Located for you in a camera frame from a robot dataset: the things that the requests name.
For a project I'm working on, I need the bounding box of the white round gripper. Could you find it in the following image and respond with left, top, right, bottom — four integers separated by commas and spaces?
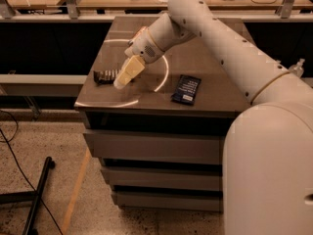
113, 29, 164, 89

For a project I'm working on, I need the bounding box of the black chocolate rxbar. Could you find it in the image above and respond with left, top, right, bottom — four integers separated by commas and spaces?
93, 70, 119, 85

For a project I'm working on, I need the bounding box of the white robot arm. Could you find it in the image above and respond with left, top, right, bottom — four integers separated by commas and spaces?
114, 0, 313, 235

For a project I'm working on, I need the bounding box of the blue rxbar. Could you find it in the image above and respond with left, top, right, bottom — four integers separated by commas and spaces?
171, 74, 201, 106

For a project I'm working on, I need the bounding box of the silver soda can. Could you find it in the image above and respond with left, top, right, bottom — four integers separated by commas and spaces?
128, 26, 148, 46

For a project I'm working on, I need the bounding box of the grey drawer cabinet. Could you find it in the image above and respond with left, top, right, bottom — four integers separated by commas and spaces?
73, 15, 255, 213

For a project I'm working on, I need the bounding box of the top grey drawer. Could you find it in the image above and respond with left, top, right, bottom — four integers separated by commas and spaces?
83, 129, 224, 165

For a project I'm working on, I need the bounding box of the grey drawer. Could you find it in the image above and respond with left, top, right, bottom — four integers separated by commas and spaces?
83, 129, 224, 165
101, 166, 222, 191
112, 191, 223, 212

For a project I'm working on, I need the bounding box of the middle grey drawer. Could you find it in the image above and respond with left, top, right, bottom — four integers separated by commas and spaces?
101, 166, 222, 191

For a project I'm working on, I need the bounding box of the bottom grey drawer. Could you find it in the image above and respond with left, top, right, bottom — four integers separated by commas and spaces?
112, 191, 223, 212

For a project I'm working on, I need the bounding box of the clear sanitizer bottle right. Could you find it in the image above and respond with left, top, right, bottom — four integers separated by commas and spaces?
289, 59, 305, 77

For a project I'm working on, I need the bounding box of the black metal stand leg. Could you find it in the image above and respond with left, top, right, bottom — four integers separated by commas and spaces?
0, 157, 55, 235

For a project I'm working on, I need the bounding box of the grey metal rail shelf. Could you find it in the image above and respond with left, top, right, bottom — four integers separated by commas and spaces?
0, 74, 87, 97

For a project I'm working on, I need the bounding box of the black floor cable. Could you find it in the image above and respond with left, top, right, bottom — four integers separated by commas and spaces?
0, 109, 65, 235

